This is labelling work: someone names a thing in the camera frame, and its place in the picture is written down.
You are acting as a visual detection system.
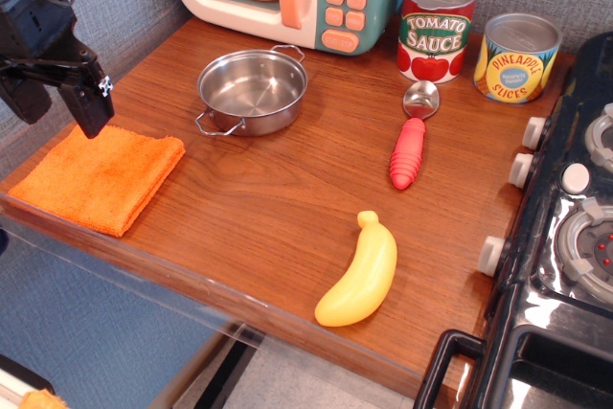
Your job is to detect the pineapple slices toy can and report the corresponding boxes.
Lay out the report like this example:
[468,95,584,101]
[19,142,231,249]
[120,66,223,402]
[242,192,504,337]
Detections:
[473,12,562,104]

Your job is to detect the black toy stove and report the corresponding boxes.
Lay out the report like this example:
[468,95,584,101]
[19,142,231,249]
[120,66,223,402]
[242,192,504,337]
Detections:
[415,33,612,408]

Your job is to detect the orange object bottom left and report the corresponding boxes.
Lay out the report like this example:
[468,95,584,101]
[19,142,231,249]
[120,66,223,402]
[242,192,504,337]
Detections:
[18,389,68,409]

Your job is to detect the grey stove burner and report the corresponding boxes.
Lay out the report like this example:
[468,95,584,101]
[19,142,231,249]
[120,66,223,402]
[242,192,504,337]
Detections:
[556,197,612,305]
[584,103,613,172]

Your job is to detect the white stove knob middle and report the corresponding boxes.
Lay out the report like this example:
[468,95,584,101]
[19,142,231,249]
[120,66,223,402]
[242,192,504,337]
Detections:
[508,153,534,189]

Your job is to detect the white stove knob lower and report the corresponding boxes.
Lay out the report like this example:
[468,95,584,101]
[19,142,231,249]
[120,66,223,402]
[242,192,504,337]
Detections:
[477,236,506,277]

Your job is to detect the red-handled metal scoop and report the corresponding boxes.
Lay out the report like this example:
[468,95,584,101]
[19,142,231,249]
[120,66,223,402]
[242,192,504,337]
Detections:
[390,80,440,190]

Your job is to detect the tomato sauce toy can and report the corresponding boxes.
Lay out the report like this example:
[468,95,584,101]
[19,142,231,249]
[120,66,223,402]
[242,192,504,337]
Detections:
[397,0,477,83]

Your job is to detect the white stove knob upper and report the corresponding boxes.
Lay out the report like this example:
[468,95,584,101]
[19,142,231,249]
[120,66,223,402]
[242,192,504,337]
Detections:
[522,117,547,150]

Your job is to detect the white stove knob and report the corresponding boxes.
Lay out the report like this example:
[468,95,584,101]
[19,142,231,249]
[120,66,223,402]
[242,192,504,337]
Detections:
[522,117,547,150]
[477,236,506,277]
[508,153,534,189]

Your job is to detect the orange folded cloth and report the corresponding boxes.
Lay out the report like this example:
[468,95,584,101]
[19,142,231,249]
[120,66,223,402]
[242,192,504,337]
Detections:
[9,125,185,238]

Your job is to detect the white round stove button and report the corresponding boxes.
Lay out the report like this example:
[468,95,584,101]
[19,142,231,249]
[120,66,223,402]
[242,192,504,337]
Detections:
[561,163,590,194]

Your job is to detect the grey stove burner front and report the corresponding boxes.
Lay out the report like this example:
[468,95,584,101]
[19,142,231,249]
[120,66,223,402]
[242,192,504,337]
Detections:
[556,197,612,305]

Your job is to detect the grey stove burner rear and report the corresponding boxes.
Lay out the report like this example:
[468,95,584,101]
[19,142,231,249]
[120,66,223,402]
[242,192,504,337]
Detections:
[584,103,613,172]

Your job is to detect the small stainless steel pan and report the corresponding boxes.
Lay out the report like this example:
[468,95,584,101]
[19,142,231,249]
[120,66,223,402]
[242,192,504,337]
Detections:
[194,45,308,137]

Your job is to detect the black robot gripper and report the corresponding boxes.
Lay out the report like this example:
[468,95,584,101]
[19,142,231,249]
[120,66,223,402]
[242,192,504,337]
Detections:
[1,0,115,139]

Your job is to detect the yellow toy banana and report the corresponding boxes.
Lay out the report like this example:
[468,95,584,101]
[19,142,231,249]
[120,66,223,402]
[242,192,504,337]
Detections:
[314,211,397,328]

